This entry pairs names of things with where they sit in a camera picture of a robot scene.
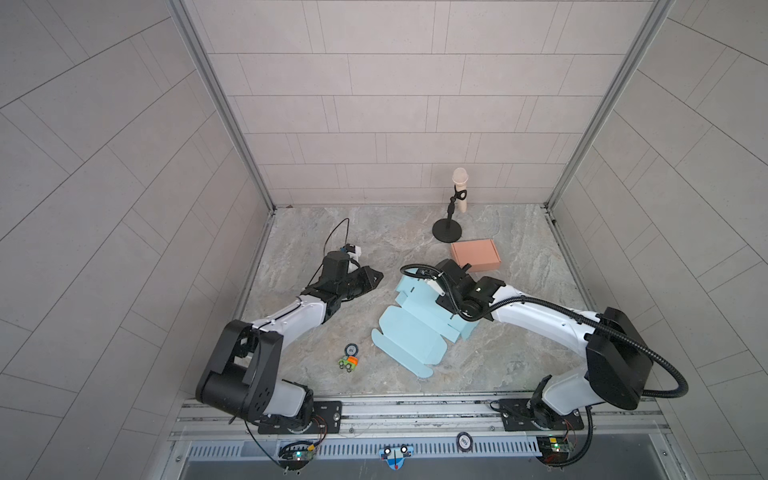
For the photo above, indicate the green circuit board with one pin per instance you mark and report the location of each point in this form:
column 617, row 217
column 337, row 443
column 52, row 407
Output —
column 296, row 455
column 553, row 449

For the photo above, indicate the pink paper box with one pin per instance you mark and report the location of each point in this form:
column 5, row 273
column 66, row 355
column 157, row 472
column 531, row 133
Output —
column 481, row 255

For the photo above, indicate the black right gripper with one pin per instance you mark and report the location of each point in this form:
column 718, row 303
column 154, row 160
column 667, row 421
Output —
column 443, row 304

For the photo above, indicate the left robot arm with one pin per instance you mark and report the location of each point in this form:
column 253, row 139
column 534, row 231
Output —
column 241, row 375

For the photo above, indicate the small colourful toy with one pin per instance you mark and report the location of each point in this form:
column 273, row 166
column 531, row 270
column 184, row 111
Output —
column 348, row 363

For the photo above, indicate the right green circuit board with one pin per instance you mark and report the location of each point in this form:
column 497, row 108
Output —
column 553, row 449

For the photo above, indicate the aluminium corner post right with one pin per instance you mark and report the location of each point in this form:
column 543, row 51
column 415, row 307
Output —
column 647, row 32

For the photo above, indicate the aluminium corner post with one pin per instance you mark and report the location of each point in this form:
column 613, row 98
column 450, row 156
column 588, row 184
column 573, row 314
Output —
column 181, row 16
column 647, row 32

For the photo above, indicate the beige microphone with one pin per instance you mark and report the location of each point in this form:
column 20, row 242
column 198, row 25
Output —
column 460, row 179

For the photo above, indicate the left green circuit board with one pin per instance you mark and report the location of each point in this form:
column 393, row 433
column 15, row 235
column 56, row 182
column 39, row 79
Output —
column 296, row 455

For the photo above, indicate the blue sticker marker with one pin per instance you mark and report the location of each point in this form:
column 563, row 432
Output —
column 395, row 456

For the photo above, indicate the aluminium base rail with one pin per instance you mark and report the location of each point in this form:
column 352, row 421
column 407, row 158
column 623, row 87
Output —
column 358, row 427

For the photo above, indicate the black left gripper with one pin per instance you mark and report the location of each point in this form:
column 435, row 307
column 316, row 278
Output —
column 363, row 274

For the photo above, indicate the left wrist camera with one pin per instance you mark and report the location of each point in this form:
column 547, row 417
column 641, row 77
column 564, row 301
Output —
column 353, row 251

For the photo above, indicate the round black white badge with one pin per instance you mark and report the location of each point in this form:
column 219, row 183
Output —
column 464, row 442

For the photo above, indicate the aluminium corner post left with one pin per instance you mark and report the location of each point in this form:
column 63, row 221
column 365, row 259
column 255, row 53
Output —
column 181, row 16

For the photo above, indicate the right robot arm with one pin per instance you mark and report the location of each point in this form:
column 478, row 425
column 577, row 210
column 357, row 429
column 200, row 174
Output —
column 615, row 362

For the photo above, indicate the light blue cardboard box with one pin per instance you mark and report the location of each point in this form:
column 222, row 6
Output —
column 416, row 331

